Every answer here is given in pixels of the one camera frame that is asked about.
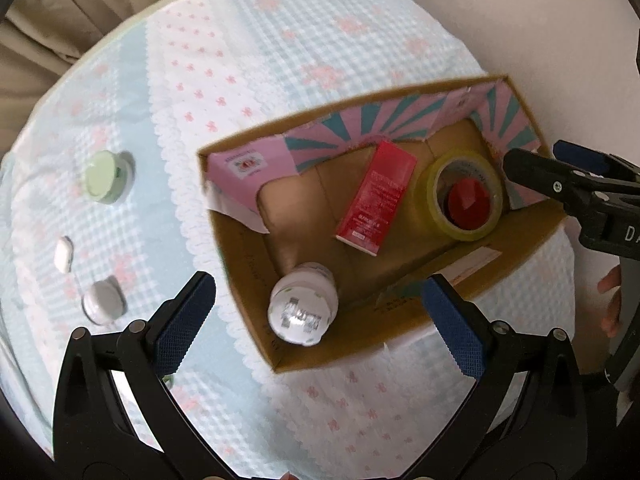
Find grey jar black lid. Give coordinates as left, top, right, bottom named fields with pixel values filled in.
left=81, top=276, right=126, bottom=326

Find white bottle green label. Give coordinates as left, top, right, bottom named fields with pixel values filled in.
left=267, top=262, right=338, bottom=347

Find light green lid jar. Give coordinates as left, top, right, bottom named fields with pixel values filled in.
left=82, top=150, right=134, bottom=205

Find person's right hand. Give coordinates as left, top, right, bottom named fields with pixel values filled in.
left=597, top=264, right=622, bottom=338

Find yellow tape roll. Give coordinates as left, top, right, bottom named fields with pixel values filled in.
left=411, top=150, right=503, bottom=242

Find red rectangular box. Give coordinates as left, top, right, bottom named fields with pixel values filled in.
left=335, top=141, right=416, bottom=257

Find blue pink patterned bedspread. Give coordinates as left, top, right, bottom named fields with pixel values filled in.
left=1, top=0, right=575, bottom=479

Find cardboard box pink flaps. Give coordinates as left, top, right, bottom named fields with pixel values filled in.
left=198, top=75, right=564, bottom=373

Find beige curtain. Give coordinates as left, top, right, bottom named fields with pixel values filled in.
left=1, top=0, right=157, bottom=152

